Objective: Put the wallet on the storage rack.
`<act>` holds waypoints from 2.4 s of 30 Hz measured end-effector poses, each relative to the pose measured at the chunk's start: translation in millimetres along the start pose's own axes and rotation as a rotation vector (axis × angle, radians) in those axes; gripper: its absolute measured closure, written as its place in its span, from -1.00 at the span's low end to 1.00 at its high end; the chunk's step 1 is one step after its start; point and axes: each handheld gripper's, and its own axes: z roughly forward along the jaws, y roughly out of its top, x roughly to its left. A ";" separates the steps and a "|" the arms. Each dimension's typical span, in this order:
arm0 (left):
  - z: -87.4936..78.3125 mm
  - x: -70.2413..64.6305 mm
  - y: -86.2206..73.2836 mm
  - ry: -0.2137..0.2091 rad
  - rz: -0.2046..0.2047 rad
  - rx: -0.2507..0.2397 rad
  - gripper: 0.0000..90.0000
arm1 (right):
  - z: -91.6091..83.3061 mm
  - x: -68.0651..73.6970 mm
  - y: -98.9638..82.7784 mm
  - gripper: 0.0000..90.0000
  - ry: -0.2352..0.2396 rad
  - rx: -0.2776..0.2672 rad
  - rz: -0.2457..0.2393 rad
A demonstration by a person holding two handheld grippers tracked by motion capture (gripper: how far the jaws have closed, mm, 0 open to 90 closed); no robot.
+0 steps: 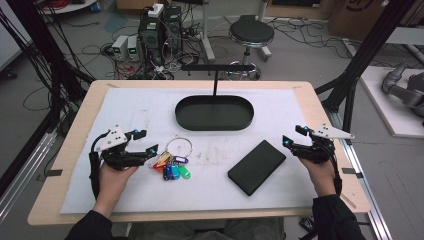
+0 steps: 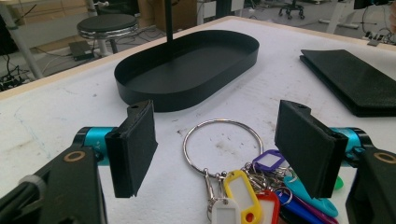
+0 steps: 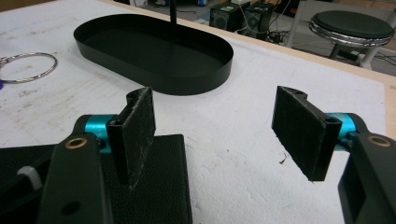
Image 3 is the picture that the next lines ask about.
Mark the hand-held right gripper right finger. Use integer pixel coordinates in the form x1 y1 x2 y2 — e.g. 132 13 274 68
271 86 358 182

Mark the black oval tray stand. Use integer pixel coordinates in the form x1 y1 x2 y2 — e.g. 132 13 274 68
73 0 234 96

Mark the white metal stand leg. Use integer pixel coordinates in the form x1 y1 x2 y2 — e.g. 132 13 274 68
284 0 309 49

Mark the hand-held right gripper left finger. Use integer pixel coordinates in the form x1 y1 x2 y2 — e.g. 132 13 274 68
84 87 156 189

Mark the wooden table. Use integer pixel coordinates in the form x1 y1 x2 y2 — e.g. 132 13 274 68
0 0 396 142

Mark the white foam mat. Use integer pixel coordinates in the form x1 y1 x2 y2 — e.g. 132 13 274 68
0 0 388 224

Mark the tangle of black cables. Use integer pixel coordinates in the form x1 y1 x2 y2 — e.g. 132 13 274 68
236 18 295 45

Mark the black computer tower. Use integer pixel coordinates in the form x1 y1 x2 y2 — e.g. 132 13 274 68
244 2 276 40
208 1 248 33

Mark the black round stool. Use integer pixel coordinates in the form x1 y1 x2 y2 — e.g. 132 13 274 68
308 9 396 71

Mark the black leather wallet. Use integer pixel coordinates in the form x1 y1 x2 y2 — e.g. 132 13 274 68
101 133 193 224

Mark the silver key ring with keys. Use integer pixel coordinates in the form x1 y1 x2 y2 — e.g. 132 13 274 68
0 51 59 91

